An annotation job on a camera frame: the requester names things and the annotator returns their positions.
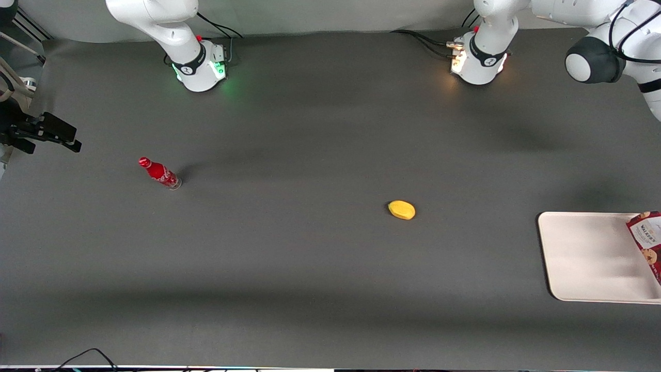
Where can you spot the beige plastic tray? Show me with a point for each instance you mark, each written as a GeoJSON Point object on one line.
{"type": "Point", "coordinates": [588, 256]}

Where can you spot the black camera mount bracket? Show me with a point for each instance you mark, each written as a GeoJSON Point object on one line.
{"type": "Point", "coordinates": [13, 119]}

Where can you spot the yellow mango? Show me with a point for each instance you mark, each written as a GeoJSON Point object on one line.
{"type": "Point", "coordinates": [402, 210]}

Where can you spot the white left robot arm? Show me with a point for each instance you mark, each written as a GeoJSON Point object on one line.
{"type": "Point", "coordinates": [490, 36]}

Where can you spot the red cookie box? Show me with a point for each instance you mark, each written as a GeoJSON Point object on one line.
{"type": "Point", "coordinates": [648, 243]}

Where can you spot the red cola bottle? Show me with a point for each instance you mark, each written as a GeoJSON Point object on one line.
{"type": "Point", "coordinates": [160, 173]}

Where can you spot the aluminium frame rail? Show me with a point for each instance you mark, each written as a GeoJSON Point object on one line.
{"type": "Point", "coordinates": [31, 26]}

